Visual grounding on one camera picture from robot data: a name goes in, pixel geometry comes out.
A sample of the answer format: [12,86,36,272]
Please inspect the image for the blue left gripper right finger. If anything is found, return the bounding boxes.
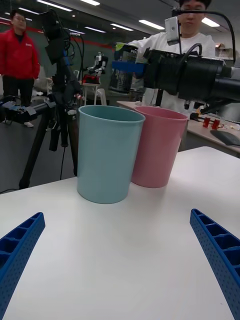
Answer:
[189,208,240,320]

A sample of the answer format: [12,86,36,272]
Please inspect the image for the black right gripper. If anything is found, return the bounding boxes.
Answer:
[111,48,188,96]

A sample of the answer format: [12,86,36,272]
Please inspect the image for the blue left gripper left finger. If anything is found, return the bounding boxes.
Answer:
[0,211,46,320]

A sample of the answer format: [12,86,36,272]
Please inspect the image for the small white humanoid robot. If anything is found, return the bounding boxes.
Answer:
[86,51,109,76]

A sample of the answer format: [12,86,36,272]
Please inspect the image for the white plastic chair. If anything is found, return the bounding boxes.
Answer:
[81,82,108,106]

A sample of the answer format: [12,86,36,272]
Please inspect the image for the person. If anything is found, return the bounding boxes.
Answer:
[0,9,41,129]
[129,0,218,115]

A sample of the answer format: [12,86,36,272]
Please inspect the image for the pink plastic bin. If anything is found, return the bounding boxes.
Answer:
[131,105,189,189]

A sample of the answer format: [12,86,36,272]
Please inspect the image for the pale blue plastic bin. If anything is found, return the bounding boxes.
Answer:
[76,104,146,205]

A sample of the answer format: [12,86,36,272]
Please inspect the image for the black bar with blue clamp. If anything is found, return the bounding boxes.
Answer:
[0,96,57,125]

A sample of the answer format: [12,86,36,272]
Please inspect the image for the beige workshop table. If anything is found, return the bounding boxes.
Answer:
[116,99,240,159]

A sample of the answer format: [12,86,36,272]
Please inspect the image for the black camera tripod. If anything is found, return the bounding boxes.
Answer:
[19,9,85,190]

